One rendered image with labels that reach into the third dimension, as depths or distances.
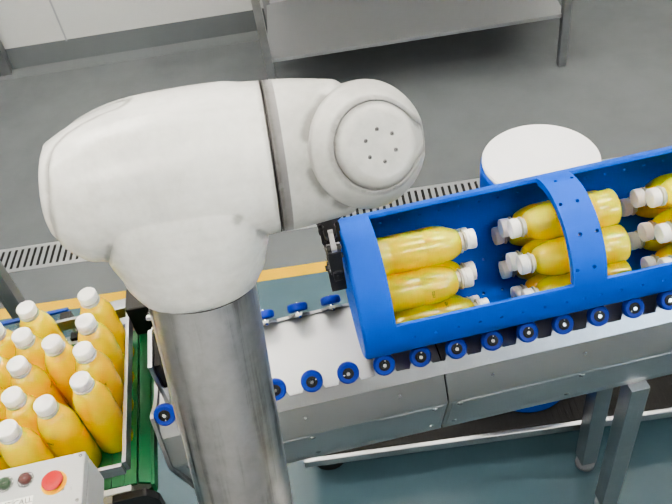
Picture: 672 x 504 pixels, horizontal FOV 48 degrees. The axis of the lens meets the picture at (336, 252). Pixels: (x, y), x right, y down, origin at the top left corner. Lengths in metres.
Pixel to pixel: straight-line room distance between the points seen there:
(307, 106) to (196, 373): 0.26
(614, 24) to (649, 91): 0.67
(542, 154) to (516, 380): 0.56
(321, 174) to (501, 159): 1.31
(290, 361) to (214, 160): 1.06
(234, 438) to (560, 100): 3.34
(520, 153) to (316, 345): 0.69
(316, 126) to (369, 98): 0.05
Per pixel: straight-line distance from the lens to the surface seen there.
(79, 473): 1.39
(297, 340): 1.64
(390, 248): 1.42
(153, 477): 1.60
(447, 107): 3.88
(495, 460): 2.52
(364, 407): 1.59
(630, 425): 2.07
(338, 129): 0.57
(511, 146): 1.90
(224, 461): 0.76
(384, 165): 0.57
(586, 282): 1.47
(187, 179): 0.59
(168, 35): 4.82
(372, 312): 1.36
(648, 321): 1.69
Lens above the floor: 2.19
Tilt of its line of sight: 44 degrees down
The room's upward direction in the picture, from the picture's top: 10 degrees counter-clockwise
